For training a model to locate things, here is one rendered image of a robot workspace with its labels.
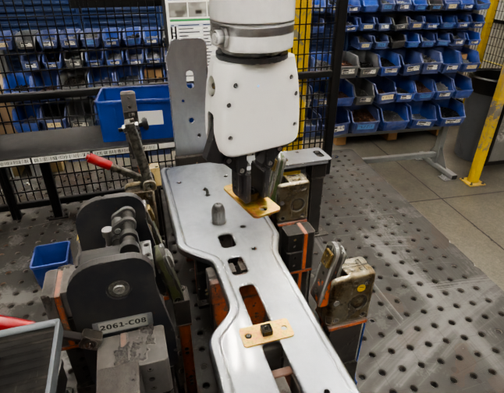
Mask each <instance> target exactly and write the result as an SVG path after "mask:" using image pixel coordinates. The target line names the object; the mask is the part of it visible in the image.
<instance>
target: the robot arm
mask: <svg viewBox="0 0 504 393"><path fill-rule="evenodd" d="M295 7H296V0H209V13H210V28H211V29H210V36H211V44H212V45H214V46H216V47H219V48H218V49H217V50H216V51H215V55H213V56H211V59H210V63H209V68H208V78H207V86H206V98H205V128H206V136H207V141H206V144H205V147H204V151H203V154H202V156H203V158H204V159H205V160H206V161H208V162H211V163H216V164H225V165H226V166H228V167H229V168H231V169H232V191H233V193H234V194H235V195H236V196H238V197H239V198H240V199H241V200H242V201H243V202H244V203H245V204H248V203H249V202H250V201H251V187H252V186H253V187H254V188H255V189H257V190H258V191H259V192H260V197H262V198H266V197H268V187H269V179H270V168H272V167H273V166H274V164H275V159H276V157H277V156H278V155H279V153H280V152H281V151H282V149H283V148H284V147H286V146H288V145H289V144H291V143H292V142H293V141H294V140H295V139H296V137H297V134H298V128H299V83H298V75H297V68H296V59H295V55H294V54H292V53H290V52H288V51H287V50H288V49H290V48H292V47H293V35H294V22H295V21H294V20H295ZM252 153H255V160H253V161H252V162H251V171H250V174H249V173H248V172H247V154H252Z"/></svg>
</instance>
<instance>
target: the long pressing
mask: <svg viewBox="0 0 504 393"><path fill-rule="evenodd" d="M160 175H161V184H162V188H163V191H164V194H165V200H166V204H167V208H168V211H169V217H170V221H171V224H172V230H173V233H174V237H175V241H176V246H177V250H178V251H179V253H180V254H182V255H183V256H185V257H188V258H190V259H193V260H197V261H199V262H201V263H204V264H207V265H209V266H211V267H212V268H213V269H214V270H215V273H216V276H217V279H218V282H219V284H220V287H221V290H222V294H223V296H224V299H225V303H226V305H227V307H228V313H227V314H226V316H225V318H224V319H223V320H222V322H221V323H220V325H219V326H217V328H216V329H215V331H214V332H213V333H212V335H211V337H210V340H209V352H210V356H211V361H212V365H213V368H214V372H215V377H216V381H217V383H218V389H219V392H220V393H280V392H279V389H278V386H277V384H276V382H275V378H274V376H273V374H272V371H271V368H270V366H269V364H268V361H267V359H266V356H265V354H264V351H263V346H264V345H266V344H268V343H265V344H262V345H256V346H253V347H250V348H245V347H244V346H243V343H242V340H241V337H240V333H239V329H240V328H245V327H249V326H252V325H253V324H252V321H251V319H250V316H249V313H248V312H247V308H246V306H245V304H244V301H243V298H242V296H241V294H240V291H239V289H240V287H243V286H246V285H253V286H254V287H255V289H256V291H257V294H258V295H259V298H260V300H261V302H262V304H263V307H264V309H265V311H266V314H267V315H268V318H269V320H270V321H273V320H278V319H282V318H286V319H287V320H288V321H289V323H290V325H291V327H292V329H293V331H294V336H293V337H290V338H284V339H281V340H278V341H274V342H278V343H279V344H280V345H281V346H282V349H283V351H284V353H285V355H286V358H287V360H288V362H289V365H290V366H291V369H292V371H293V373H294V376H295V378H296V380H297V382H298V385H299V386H300V389H301V391H302V393H324V390H329V391H330V393H360V391H359V389H358V388H357V386H356V384H355V383H354V381H353V379H352V377H351V376H350V374H349V372H348V370H347V369H346V367H345V366H344V364H343V362H342V360H341V359H340V357H339V355H338V353H337V352H336V350H335V348H334V347H333V345H332V343H331V342H330V340H329V339H328V336H327V335H326V333H325V331H324V330H323V328H322V326H321V325H320V323H319V321H318V319H317V318H316V316H315V315H314V312H313V311H312V309H311V308H310V306H309V304H308V302H307V301H306V299H305V298H304V296H303V294H302V292H301V291H300V289H299V287H298V285H297V284H296V282H295V280H294V279H293V276H292V275H291V274H290V272H289V270H288V268H287V266H286V265H285V263H284V262H283V260H282V258H281V257H280V255H279V232H278V231H277V229H276V227H275V226H274V225H273V223H272V221H271V219H270V218H269V216H265V217H263V218H253V217H252V216H251V215H249V214H248V213H247V212H246V211H245V210H244V209H243V208H242V207H241V206H240V205H239V204H238V203H237V202H236V201H235V200H234V199H233V198H232V197H231V196H230V195H229V194H228V193H227V192H226V191H225V190H224V186H227V185H230V184H232V169H231V168H229V167H228V166H226V165H225V164H216V163H211V162H207V163H200V164H194V165H182V166H176V167H171V168H163V169H161V171H160ZM224 176H227V177H224ZM178 182H181V183H178ZM204 187H206V188H207V189H208V190H209V195H210V196H205V195H206V191H204V190H203V189H204ZM217 202H219V203H222V204H223V206H224V208H225V223H224V224H222V225H214V224H213V223H212V222H211V209H212V206H213V204H214V203H217ZM241 226H245V227H244V228H241ZM220 235H231V236H232V238H233V240H234V243H235V244H236V245H235V246H233V247H229V248H223V247H222V245H221V243H220V241H219V239H218V237H219V236H220ZM254 247H255V248H256V249H255V250H252V248H254ZM237 257H239V258H241V259H242V260H243V262H244V264H245V267H246V269H247V273H246V274H242V275H234V274H233V273H232V271H231V268H230V266H229V263H228V260H229V259H232V258H237ZM269 343H272V342H269Z"/></svg>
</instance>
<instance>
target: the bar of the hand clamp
mask: <svg viewBox="0 0 504 393"><path fill-rule="evenodd" d="M140 127H143V128H144V129H146V130H148V129H149V125H148V122H147V119H146V118H145V117H143V118H142V119H141V122H140V123H138V122H135V121H134V118H132V119H125V120H124V125H122V127H121V128H118V130H119V132H120V133H121V132H124V133H127V135H128V137H129V140H130V144H131V147H132V149H133V153H134V156H135V158H136V160H137V164H138V167H139V169H140V174H141V176H142V179H143V181H144V182H145V181H146V180H149V179H151V180H154V179H153V176H152V174H151V170H150V167H149V164H148V161H147V157H146V154H145V152H144V148H143V145H142V143H141V140H140V136H139V133H138V129H140Z"/></svg>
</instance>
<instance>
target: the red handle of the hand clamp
mask: <svg viewBox="0 0 504 393"><path fill-rule="evenodd" d="M85 159H87V162H88V163H91V164H93V165H97V166H98V167H101V168H104V169H106V170H112V171H114V172H118V173H119V174H122V175H125V176H127V177H130V178H131V179H135V180H137V181H140V182H142V183H144V181H143V179H142V176H141V174H139V173H137V172H134V171H131V170H129V169H127V168H124V167H122V166H119V165H116V164H114V163H112V161H110V160H107V159H105V158H102V157H99V156H97V155H95V154H92V153H90V154H87V156H86V157H85Z"/></svg>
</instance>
